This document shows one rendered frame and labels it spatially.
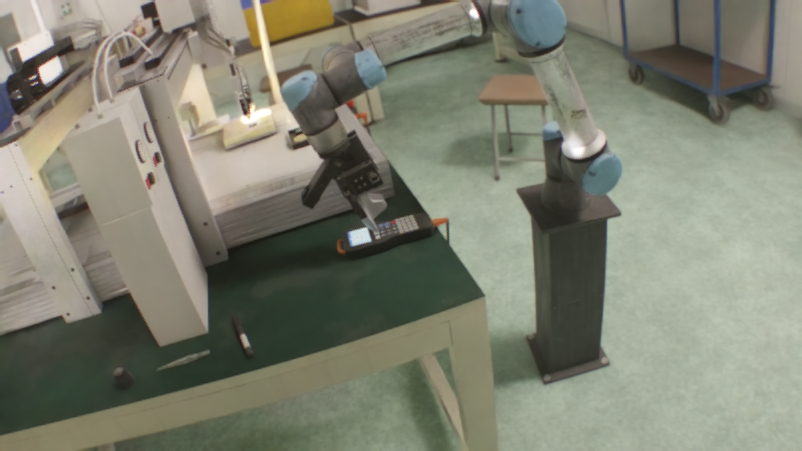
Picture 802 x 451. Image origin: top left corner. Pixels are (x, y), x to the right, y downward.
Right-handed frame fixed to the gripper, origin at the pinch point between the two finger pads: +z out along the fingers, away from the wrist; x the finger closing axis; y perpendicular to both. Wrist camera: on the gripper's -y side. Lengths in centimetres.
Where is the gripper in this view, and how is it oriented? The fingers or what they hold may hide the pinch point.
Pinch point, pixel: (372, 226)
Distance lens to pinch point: 121.2
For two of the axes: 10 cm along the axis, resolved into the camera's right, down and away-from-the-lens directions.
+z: 4.4, 7.4, 5.1
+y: 8.8, -4.6, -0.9
